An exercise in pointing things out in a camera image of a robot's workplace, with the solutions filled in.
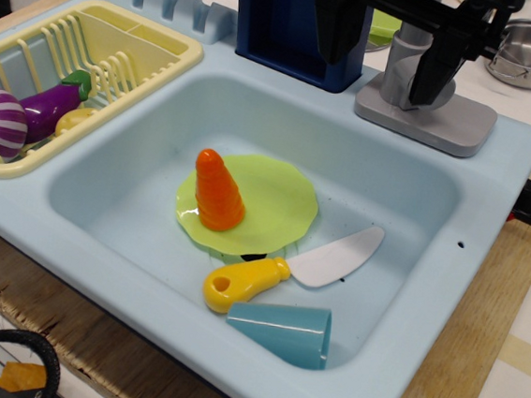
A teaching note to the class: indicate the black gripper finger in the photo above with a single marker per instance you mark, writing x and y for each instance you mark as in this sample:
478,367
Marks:
339,25
437,67

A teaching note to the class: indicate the orange scrap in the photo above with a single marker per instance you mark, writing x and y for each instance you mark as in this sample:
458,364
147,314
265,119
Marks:
19,376

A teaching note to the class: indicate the teal plastic cup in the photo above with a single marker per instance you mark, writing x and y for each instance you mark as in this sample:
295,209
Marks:
298,335

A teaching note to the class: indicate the yellow dish drying rack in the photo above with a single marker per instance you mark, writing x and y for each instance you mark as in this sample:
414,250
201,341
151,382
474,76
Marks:
127,57

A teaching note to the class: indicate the light blue toy sink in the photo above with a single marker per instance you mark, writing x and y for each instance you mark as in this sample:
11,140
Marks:
100,215

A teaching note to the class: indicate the light green plate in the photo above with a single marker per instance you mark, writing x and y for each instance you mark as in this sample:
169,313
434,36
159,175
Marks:
280,206

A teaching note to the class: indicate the green item behind sink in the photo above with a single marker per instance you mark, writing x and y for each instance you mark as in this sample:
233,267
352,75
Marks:
381,33

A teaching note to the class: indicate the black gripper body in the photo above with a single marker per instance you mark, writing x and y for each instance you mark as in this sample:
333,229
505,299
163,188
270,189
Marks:
479,23

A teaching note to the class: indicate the dark blue box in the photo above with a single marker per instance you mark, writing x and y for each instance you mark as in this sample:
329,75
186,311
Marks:
282,35

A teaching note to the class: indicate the orange toy carrot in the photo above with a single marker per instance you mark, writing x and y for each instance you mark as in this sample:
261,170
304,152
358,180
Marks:
219,200

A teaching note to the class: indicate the purple toy eggplant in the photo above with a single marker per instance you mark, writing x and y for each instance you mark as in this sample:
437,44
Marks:
44,110

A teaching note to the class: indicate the yellow handled toy knife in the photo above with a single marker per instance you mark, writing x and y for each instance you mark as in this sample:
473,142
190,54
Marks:
324,265

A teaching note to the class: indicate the grey toy faucet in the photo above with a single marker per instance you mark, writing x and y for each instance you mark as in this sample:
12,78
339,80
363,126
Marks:
453,124

